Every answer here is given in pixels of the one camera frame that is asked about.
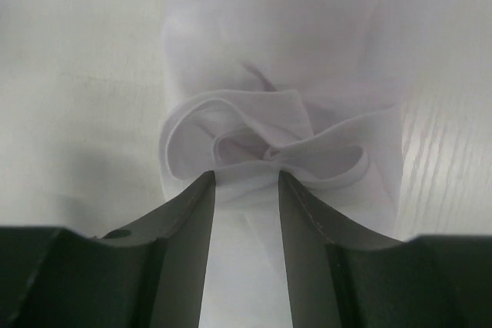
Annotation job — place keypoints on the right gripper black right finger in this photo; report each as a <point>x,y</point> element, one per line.
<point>342,274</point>

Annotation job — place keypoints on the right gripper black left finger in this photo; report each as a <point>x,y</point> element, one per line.
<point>148,273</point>

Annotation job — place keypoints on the white t shirt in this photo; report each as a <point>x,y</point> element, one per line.
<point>312,87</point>

